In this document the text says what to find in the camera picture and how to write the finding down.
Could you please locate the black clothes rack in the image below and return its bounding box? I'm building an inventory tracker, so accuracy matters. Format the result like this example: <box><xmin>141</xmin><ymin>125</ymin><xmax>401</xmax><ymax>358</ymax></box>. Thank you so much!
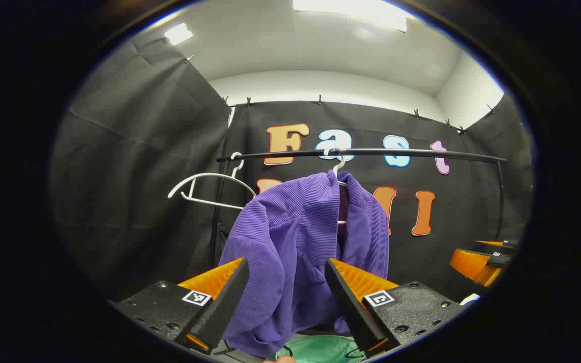
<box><xmin>209</xmin><ymin>148</ymin><xmax>508</xmax><ymax>270</ymax></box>

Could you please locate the small ceiling light panel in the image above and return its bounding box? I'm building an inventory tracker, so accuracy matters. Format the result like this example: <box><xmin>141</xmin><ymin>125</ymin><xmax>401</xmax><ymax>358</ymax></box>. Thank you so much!
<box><xmin>164</xmin><ymin>22</ymin><xmax>194</xmax><ymax>46</ymax></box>

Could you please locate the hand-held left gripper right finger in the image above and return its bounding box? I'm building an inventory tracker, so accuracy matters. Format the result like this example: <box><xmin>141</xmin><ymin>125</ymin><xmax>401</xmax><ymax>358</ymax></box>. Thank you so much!
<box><xmin>324</xmin><ymin>258</ymin><xmax>469</xmax><ymax>358</ymax></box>

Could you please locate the white plastic hanger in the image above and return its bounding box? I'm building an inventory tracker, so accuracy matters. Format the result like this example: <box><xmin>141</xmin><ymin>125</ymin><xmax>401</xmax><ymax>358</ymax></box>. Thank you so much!
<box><xmin>323</xmin><ymin>148</ymin><xmax>347</xmax><ymax>226</ymax></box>
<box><xmin>167</xmin><ymin>152</ymin><xmax>257</xmax><ymax>210</ymax></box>

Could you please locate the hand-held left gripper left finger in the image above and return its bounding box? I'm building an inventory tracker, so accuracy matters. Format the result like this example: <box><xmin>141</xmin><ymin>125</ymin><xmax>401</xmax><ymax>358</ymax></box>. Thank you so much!
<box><xmin>108</xmin><ymin>257</ymin><xmax>251</xmax><ymax>355</ymax></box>

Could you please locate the large ceiling light panel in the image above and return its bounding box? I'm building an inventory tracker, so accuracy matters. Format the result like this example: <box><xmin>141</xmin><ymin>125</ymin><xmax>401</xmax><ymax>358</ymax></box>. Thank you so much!
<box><xmin>292</xmin><ymin>0</ymin><xmax>408</xmax><ymax>33</ymax></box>

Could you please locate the purple ribbed garment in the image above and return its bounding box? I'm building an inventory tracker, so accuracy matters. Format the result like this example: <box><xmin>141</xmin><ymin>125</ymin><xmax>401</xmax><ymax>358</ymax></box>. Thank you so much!
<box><xmin>218</xmin><ymin>170</ymin><xmax>391</xmax><ymax>358</ymax></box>

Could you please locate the green laundry hamper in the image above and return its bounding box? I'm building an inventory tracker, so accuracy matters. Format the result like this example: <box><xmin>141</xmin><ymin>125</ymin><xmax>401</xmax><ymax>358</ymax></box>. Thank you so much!
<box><xmin>273</xmin><ymin>334</ymin><xmax>369</xmax><ymax>363</ymax></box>

